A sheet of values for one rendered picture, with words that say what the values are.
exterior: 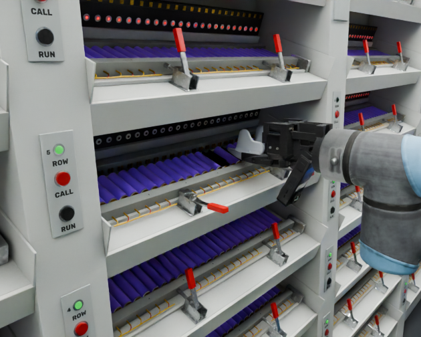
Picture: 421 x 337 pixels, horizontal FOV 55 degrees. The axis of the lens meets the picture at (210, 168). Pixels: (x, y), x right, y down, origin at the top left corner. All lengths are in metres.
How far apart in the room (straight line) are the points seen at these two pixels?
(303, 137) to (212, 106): 0.18
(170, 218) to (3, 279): 0.25
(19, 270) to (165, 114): 0.28
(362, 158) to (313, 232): 0.43
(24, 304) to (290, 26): 0.80
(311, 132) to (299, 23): 0.34
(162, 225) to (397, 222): 0.36
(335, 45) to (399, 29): 0.68
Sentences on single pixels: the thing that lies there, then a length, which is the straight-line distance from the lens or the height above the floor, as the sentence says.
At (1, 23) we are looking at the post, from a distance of 0.47.
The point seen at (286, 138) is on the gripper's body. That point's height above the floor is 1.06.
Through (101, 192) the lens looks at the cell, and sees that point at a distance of 0.65.
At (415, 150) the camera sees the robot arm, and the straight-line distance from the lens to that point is 0.65.
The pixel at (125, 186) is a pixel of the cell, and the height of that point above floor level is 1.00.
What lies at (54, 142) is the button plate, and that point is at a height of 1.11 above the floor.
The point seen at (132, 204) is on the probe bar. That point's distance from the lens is 0.62.
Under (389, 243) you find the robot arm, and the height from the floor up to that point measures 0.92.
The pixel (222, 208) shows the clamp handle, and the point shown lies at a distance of 0.62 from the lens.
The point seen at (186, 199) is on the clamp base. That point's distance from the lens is 0.66.
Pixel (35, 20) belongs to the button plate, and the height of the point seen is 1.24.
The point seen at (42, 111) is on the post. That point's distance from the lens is 0.48.
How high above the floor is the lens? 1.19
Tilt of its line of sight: 14 degrees down
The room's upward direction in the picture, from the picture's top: 2 degrees counter-clockwise
